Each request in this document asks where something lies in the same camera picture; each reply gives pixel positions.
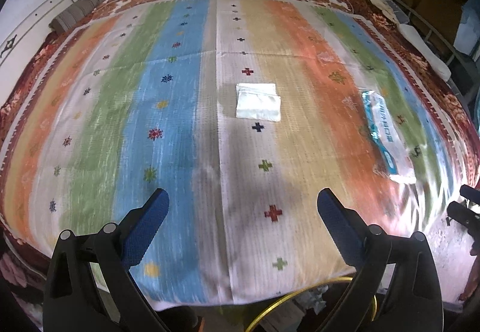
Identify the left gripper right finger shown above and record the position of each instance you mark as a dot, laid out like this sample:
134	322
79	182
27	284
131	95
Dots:
396	285

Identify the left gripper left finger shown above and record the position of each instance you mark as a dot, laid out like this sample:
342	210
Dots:
71	299

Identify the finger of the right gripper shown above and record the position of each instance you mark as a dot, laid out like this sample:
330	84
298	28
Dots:
470	194
466	217

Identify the surgical mask wrapper blue white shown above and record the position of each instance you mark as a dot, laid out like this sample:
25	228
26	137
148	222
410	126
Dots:
388	140

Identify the black bin with gold rim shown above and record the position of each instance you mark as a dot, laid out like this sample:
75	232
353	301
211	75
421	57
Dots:
303	310

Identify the blue patterned fabric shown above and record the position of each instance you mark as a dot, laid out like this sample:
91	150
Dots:
467	34

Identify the striped colourful bed mat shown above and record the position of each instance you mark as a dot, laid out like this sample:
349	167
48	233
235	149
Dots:
187	148

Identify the white bed headboard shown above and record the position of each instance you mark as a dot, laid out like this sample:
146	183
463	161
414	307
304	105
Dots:
22	43

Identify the grey folded cloth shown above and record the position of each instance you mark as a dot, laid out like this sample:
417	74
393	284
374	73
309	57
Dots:
72	15

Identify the metal bed rail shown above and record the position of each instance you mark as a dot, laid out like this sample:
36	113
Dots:
465	73

